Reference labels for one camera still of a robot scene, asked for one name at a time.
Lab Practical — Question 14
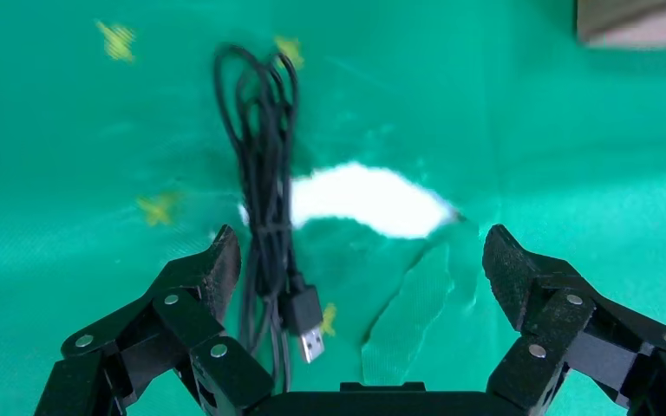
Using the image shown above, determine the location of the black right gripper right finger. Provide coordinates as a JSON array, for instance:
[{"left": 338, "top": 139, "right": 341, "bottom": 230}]
[{"left": 482, "top": 224, "right": 666, "bottom": 416}]

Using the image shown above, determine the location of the open brown cardboard box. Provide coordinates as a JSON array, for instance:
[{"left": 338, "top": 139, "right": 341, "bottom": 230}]
[{"left": 575, "top": 0, "right": 666, "bottom": 50}]

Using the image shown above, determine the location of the thin black USB cable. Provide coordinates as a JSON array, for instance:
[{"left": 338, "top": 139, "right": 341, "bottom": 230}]
[{"left": 213, "top": 42, "right": 327, "bottom": 397}]

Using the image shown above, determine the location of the green table cloth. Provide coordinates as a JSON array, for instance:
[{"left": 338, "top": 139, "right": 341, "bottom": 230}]
[{"left": 0, "top": 0, "right": 666, "bottom": 416}]

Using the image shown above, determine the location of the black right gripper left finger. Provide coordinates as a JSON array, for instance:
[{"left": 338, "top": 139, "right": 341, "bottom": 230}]
[{"left": 34, "top": 224, "right": 274, "bottom": 416}]

